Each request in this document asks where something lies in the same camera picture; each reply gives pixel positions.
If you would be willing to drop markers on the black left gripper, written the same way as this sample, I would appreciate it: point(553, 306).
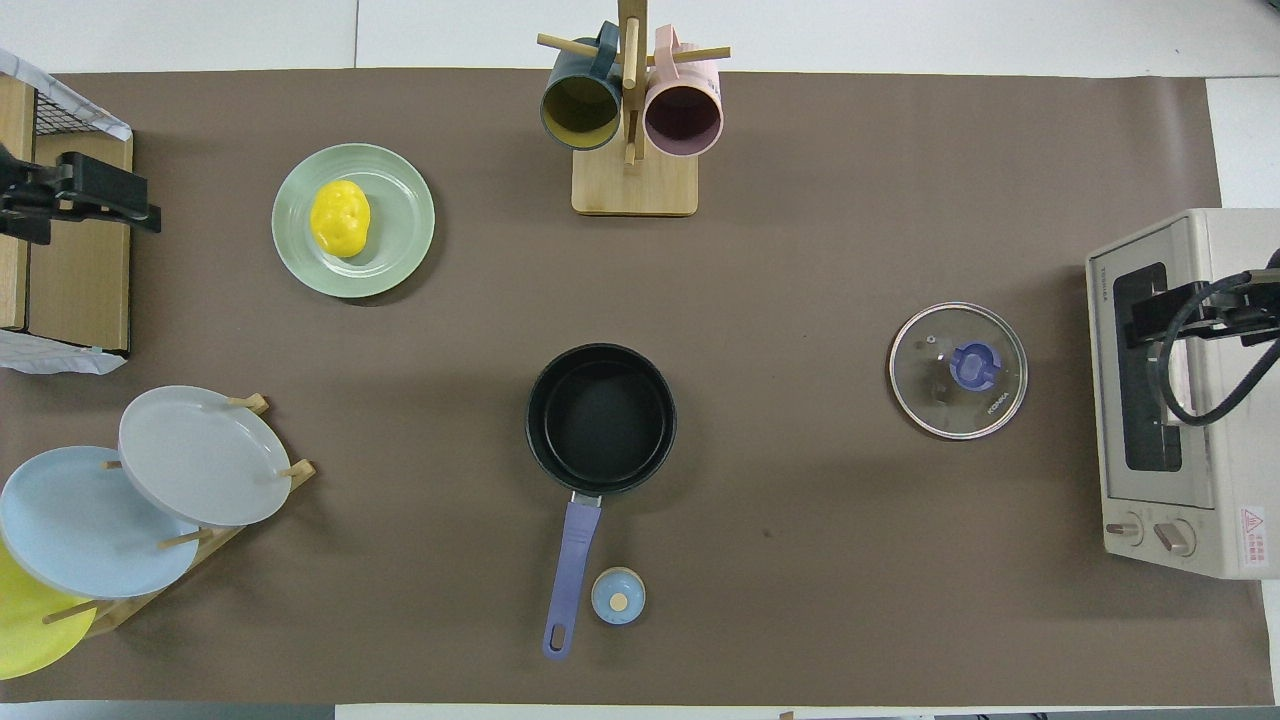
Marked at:
point(90, 185)

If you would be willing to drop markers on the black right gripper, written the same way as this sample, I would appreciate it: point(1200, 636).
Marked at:
point(1215, 300)

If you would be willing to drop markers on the yellow potato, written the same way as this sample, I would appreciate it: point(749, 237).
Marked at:
point(340, 218)

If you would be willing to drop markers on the glass lid with blue knob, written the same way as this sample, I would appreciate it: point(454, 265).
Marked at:
point(935, 395)

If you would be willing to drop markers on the grey plate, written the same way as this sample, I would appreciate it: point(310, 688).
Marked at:
point(200, 455)

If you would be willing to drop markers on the light blue plate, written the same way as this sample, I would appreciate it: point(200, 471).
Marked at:
point(80, 525)

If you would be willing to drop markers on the mint green plate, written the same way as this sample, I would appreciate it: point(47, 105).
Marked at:
point(400, 235)

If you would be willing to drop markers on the wooden plate rack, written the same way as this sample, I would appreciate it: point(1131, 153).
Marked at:
point(215, 540)

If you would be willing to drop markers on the yellow plate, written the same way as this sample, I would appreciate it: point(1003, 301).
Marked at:
point(25, 630)

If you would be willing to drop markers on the brown wooden board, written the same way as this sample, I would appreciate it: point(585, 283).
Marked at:
point(80, 280)

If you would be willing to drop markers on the light wooden board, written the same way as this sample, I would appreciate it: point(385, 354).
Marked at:
point(12, 280)

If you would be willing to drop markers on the white cloth liner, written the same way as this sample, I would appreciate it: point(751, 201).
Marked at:
point(80, 112)
point(50, 355)

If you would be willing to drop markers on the beige toaster oven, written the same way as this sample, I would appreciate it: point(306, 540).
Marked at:
point(1235, 450)

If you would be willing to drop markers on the brown table mat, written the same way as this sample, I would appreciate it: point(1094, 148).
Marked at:
point(800, 250)

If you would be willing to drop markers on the dark teal mug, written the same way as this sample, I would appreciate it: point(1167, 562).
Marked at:
point(580, 110)

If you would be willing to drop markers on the wooden mug tree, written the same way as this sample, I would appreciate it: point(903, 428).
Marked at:
point(635, 185)

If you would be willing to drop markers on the dark blue saucepan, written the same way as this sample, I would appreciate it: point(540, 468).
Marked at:
point(600, 420)

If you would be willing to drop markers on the pink ribbed mug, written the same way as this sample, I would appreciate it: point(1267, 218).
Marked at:
point(683, 115)

